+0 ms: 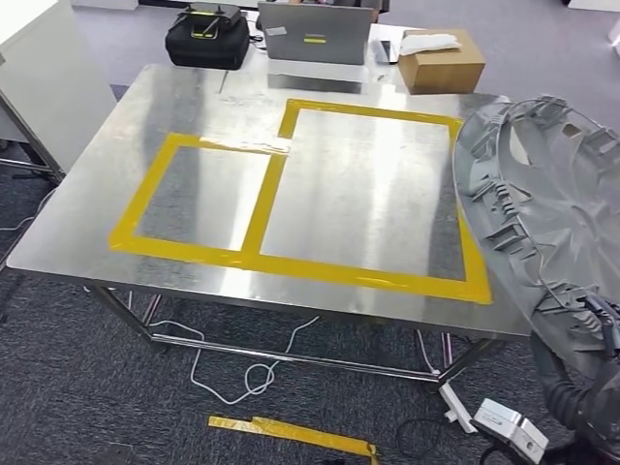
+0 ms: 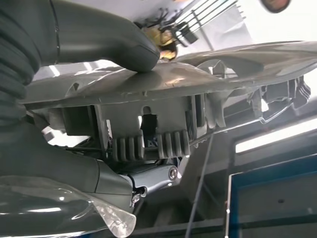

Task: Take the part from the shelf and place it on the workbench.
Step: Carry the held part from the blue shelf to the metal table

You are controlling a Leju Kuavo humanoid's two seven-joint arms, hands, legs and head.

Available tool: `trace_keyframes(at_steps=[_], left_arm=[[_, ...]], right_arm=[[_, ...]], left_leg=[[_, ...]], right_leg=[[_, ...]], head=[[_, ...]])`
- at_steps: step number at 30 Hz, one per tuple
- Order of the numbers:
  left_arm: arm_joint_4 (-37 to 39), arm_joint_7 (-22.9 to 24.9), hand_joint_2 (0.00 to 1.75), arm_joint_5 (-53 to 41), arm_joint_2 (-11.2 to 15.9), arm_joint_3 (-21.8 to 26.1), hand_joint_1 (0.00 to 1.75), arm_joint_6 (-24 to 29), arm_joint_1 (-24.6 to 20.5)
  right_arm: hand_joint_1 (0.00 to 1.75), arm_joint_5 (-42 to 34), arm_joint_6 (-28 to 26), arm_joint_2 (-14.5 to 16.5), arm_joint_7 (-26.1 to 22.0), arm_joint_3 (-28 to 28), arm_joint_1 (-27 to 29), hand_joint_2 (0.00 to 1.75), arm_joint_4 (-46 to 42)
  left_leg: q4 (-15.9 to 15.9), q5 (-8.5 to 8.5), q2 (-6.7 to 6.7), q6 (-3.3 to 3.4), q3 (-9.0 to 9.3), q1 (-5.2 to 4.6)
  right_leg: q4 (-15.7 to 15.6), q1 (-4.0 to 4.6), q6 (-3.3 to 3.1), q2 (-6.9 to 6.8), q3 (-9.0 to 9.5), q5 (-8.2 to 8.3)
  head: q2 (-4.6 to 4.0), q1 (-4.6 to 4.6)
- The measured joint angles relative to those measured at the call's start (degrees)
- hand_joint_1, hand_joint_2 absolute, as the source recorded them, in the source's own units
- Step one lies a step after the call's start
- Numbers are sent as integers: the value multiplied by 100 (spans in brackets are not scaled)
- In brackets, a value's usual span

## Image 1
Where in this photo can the white power strip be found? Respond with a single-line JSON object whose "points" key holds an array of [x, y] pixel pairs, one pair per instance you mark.
{"points": [[458, 407]]}

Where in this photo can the dark smartphone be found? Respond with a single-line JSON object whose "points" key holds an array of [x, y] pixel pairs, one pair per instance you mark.
{"points": [[388, 52]]}

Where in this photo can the grey plastic wheel cover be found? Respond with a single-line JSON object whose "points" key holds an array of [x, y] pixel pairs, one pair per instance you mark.
{"points": [[557, 212]]}

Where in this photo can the brown cardboard box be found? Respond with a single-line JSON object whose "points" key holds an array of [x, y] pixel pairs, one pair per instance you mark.
{"points": [[446, 74]]}

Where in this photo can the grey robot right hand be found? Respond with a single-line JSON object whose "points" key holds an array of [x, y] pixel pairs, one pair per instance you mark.
{"points": [[606, 398]]}

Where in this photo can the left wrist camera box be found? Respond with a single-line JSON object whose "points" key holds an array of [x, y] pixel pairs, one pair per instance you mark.
{"points": [[118, 455]]}

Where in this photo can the white cloth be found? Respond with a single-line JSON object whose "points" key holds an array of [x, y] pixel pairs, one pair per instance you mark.
{"points": [[426, 43]]}

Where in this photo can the black carry bag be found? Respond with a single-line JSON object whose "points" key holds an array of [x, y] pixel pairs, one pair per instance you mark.
{"points": [[208, 54]]}

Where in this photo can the grey laptop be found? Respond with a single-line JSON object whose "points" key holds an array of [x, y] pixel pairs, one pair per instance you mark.
{"points": [[314, 29]]}

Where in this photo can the stainless steel workbench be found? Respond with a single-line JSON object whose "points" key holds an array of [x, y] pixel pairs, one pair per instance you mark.
{"points": [[339, 192]]}

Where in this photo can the black handheld controller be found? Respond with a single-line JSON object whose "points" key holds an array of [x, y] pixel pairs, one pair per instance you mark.
{"points": [[213, 13]]}

